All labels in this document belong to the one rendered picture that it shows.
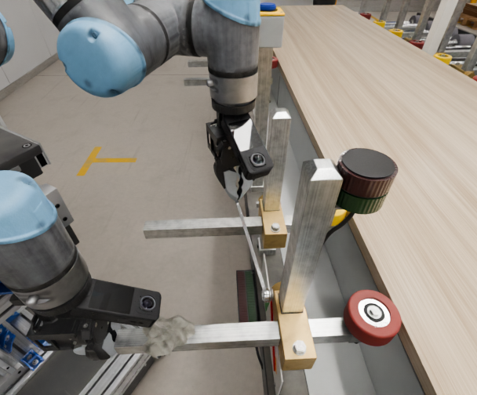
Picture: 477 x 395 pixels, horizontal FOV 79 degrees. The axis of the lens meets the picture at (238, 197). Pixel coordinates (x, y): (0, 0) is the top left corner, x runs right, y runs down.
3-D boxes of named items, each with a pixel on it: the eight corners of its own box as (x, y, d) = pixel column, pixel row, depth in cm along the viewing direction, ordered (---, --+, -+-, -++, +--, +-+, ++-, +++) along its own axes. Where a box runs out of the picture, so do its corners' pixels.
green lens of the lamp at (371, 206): (338, 215, 32) (343, 201, 30) (323, 180, 36) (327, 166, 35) (391, 213, 32) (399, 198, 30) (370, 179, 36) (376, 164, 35)
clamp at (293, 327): (281, 371, 47) (284, 360, 44) (270, 295, 57) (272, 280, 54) (315, 369, 47) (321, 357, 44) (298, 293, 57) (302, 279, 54)
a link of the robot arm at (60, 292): (86, 236, 36) (60, 297, 30) (98, 258, 39) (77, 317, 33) (24, 238, 36) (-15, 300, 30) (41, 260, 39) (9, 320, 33)
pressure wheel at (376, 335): (340, 365, 50) (359, 338, 42) (327, 320, 56) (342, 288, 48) (386, 363, 50) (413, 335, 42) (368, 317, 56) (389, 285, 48)
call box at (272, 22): (251, 52, 67) (253, 12, 62) (249, 43, 72) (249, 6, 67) (282, 51, 67) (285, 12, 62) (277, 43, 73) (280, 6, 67)
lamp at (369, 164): (311, 293, 43) (348, 179, 29) (303, 261, 47) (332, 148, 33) (350, 291, 43) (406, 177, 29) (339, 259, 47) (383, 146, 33)
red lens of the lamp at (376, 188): (344, 198, 30) (349, 182, 29) (327, 164, 34) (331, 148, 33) (400, 196, 30) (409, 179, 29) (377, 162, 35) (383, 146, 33)
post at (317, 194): (273, 353, 62) (311, 174, 29) (271, 337, 64) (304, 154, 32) (289, 353, 62) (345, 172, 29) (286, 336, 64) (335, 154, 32)
